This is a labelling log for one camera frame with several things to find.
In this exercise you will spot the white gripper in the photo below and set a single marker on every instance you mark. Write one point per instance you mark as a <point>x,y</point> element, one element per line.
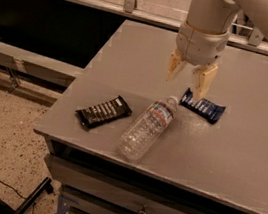
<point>200,46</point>

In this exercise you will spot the clear plastic water bottle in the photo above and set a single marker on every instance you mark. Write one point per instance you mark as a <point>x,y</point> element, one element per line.
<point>144,131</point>

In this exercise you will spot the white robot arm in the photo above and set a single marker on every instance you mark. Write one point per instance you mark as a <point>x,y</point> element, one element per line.
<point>216,16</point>

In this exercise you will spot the blue snack bar wrapper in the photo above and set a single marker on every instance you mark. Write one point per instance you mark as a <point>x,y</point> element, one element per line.
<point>204,108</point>

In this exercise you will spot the black snack bar wrapper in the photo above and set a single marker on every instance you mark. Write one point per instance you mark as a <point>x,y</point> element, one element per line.
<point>106,112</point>

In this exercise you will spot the grey drawer cabinet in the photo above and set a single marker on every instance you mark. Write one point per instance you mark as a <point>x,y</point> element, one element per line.
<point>195,167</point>

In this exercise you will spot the grey metal bench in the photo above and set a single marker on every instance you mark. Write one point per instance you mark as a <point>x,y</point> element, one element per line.
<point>45,71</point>

